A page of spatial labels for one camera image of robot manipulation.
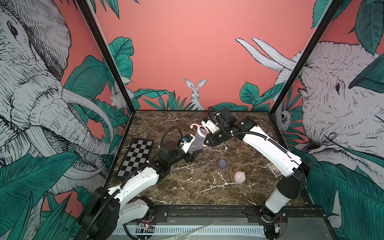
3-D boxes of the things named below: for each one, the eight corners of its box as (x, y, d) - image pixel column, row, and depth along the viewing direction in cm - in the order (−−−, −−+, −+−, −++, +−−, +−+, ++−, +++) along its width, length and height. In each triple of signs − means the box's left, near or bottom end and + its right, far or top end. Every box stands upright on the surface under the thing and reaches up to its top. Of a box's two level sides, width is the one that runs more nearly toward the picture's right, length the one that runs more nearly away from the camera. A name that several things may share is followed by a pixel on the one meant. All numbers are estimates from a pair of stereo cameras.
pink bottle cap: (234, 183, 86) (236, 180, 83) (233, 174, 90) (235, 171, 86) (244, 183, 86) (247, 180, 83) (242, 174, 90) (244, 171, 86)
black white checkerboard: (118, 176, 88) (116, 174, 85) (135, 141, 104) (133, 138, 102) (138, 179, 87) (137, 177, 85) (152, 143, 103) (151, 140, 101)
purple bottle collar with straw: (217, 168, 92) (218, 166, 90) (216, 161, 96) (217, 158, 93) (227, 168, 92) (228, 166, 90) (226, 161, 96) (227, 158, 93)
